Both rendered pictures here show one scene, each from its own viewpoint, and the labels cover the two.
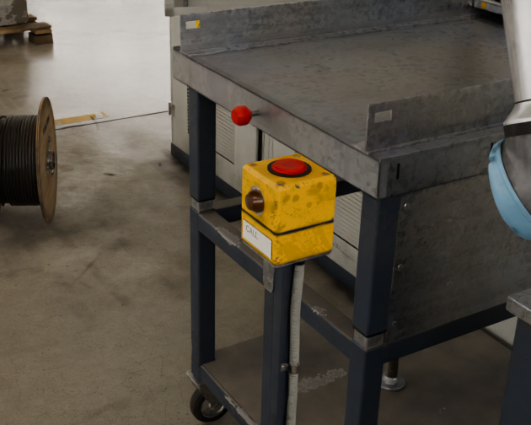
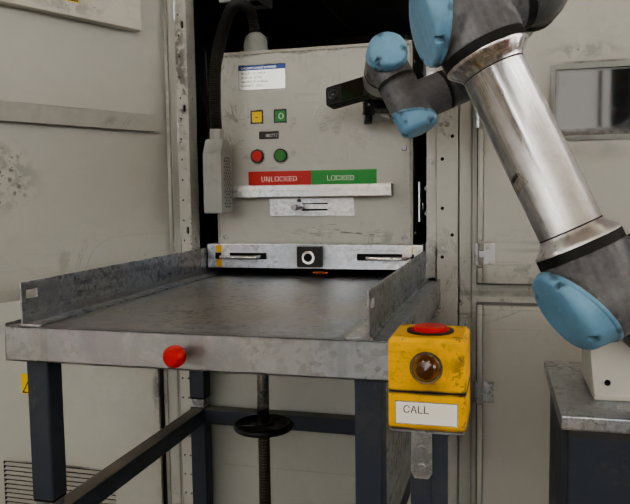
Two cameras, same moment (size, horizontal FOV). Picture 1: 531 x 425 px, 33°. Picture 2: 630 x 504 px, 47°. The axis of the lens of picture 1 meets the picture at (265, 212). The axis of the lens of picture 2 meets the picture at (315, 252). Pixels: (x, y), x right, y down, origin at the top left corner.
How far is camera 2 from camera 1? 0.77 m
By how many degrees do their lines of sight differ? 46
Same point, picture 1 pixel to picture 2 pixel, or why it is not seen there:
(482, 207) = not seen: hidden behind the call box
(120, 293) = not seen: outside the picture
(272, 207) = (456, 365)
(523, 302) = (577, 415)
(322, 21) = (124, 284)
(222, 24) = (54, 292)
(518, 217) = (604, 324)
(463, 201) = not seen: hidden behind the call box
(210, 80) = (86, 342)
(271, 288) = (430, 473)
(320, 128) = (293, 337)
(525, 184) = (604, 292)
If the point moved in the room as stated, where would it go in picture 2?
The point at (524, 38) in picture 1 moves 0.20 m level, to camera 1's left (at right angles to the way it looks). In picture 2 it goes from (556, 181) to (461, 181)
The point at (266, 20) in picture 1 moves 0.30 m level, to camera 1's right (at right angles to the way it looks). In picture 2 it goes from (87, 285) to (223, 271)
